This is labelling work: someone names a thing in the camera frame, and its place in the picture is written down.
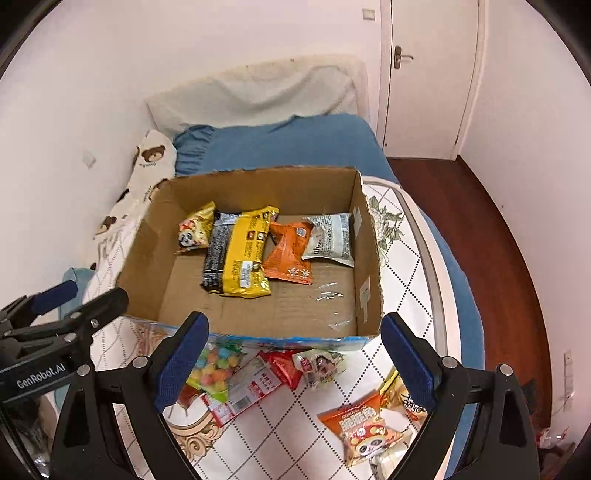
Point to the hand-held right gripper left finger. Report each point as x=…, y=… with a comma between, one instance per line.
x=182, y=360

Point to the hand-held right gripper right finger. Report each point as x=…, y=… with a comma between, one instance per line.
x=406, y=364

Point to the long red and white packet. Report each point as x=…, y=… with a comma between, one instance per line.
x=249, y=390

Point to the white wall socket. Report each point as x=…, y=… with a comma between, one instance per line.
x=567, y=359

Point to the yellow and beige snack packet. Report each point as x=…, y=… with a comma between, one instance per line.
x=398, y=394

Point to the plain orange snack packet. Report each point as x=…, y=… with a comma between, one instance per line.
x=286, y=258

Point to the black and yellow snack packet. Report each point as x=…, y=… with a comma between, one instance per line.
x=247, y=258

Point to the white and grey snack packet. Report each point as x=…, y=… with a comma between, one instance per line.
x=330, y=240

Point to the clear plastic wrapper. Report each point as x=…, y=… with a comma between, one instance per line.
x=554, y=438

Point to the orange panda snack packet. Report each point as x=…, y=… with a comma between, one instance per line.
x=360, y=427

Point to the white door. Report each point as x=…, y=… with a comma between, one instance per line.
x=429, y=83

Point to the bear print pillow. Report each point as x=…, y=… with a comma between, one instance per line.
x=147, y=161

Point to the red snack packet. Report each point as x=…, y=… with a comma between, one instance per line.
x=284, y=369

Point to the white padded headboard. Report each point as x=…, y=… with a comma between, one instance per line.
x=258, y=92

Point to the colourful candy bag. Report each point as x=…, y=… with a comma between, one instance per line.
x=214, y=371

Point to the floral quilted mat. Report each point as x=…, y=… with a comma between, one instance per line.
x=286, y=438

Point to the white light switch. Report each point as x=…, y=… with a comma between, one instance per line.
x=368, y=14

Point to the cardboard box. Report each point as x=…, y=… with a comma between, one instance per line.
x=277, y=304

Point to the small white picture snack packet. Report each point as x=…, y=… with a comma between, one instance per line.
x=318, y=364

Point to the blue bedsheet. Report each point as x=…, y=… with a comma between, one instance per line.
x=300, y=143

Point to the small yellow panda snack packet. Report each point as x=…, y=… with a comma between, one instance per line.
x=196, y=230

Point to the light blue cloth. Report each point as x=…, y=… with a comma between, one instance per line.
x=81, y=279

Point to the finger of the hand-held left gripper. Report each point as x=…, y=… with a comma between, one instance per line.
x=53, y=296
x=104, y=309

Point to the clear packet of white bars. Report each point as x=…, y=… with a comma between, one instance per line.
x=388, y=461

